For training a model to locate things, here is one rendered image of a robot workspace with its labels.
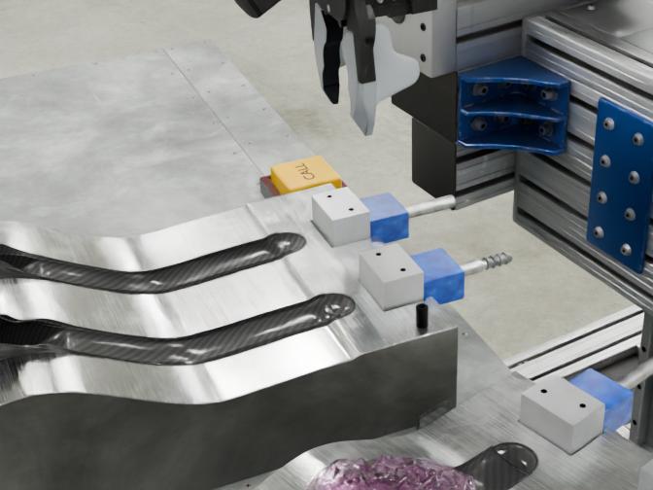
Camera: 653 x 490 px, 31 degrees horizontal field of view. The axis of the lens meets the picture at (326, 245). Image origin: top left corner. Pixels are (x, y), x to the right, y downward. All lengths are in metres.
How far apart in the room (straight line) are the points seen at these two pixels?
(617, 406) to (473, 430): 0.11
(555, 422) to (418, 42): 0.57
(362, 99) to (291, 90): 2.53
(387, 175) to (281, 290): 2.03
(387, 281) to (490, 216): 1.90
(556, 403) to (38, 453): 0.37
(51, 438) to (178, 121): 0.71
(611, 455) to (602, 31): 0.59
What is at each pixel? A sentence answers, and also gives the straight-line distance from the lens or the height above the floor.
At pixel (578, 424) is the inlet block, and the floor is 0.88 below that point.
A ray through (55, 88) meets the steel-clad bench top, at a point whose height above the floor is 0.80.
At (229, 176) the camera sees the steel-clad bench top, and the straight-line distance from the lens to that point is 1.36.
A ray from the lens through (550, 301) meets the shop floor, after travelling 2.55.
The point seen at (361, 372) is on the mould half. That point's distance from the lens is 0.93.
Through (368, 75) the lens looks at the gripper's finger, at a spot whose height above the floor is 1.06.
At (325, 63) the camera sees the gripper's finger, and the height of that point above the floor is 1.04.
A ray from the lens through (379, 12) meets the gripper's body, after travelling 0.97.
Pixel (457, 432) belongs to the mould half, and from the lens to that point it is 0.90.
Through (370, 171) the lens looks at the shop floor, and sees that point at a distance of 3.04.
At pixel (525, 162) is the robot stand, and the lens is 1.44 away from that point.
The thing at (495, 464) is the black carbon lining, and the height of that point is 0.85.
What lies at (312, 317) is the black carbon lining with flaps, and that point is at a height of 0.88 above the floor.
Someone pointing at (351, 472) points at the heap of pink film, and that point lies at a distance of 0.75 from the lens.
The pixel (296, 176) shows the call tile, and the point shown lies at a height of 0.84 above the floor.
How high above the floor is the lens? 1.44
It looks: 32 degrees down
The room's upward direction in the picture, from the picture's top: 3 degrees counter-clockwise
